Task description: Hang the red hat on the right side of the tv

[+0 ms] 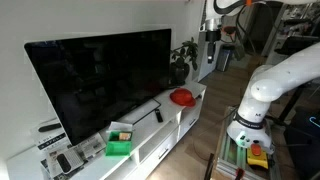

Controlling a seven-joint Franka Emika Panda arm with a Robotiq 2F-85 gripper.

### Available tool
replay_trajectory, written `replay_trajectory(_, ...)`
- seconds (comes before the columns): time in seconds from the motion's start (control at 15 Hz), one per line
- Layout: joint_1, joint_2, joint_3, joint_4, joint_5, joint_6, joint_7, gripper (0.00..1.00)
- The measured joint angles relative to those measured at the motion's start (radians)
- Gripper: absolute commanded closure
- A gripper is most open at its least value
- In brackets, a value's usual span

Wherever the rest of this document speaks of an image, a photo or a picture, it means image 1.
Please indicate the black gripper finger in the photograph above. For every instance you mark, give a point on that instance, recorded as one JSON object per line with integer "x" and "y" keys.
{"x": 210, "y": 52}

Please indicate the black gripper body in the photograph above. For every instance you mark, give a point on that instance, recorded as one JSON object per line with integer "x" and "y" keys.
{"x": 213, "y": 36}

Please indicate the red hat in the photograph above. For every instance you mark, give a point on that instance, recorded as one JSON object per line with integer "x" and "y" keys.
{"x": 183, "y": 97}

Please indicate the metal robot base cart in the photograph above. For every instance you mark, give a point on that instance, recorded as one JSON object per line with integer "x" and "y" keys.
{"x": 229, "y": 158}

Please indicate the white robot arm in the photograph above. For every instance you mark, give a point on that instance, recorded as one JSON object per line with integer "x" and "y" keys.
{"x": 268, "y": 82}

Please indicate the grey trash bin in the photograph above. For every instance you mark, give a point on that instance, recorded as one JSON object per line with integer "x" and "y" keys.
{"x": 225, "y": 55}

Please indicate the potted green plant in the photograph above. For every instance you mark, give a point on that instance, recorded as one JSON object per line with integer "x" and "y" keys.
{"x": 183, "y": 58}

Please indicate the white tv cabinet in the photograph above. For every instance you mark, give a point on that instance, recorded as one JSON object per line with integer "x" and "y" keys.
{"x": 152, "y": 140}

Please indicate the small black remote control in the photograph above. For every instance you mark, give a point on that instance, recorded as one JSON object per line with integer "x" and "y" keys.
{"x": 158, "y": 115}

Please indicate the yellow emergency stop box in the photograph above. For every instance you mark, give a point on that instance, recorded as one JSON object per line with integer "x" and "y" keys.
{"x": 257, "y": 156}

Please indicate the large black flat tv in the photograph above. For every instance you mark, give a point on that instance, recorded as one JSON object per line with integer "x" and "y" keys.
{"x": 93, "y": 81}

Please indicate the green plastic box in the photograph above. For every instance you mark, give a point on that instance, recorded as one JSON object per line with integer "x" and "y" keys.
{"x": 120, "y": 139}

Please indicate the newspaper pile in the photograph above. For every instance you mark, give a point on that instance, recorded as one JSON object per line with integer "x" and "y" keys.
{"x": 87, "y": 150}

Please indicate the black soundbar remote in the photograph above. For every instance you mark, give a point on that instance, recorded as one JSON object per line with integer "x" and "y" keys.
{"x": 49, "y": 127}

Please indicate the white keyboard remote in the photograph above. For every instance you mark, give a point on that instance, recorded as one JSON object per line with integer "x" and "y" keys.
{"x": 73, "y": 158}

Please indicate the black remote on papers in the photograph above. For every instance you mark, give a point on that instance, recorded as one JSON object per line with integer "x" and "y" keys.
{"x": 64, "y": 164}

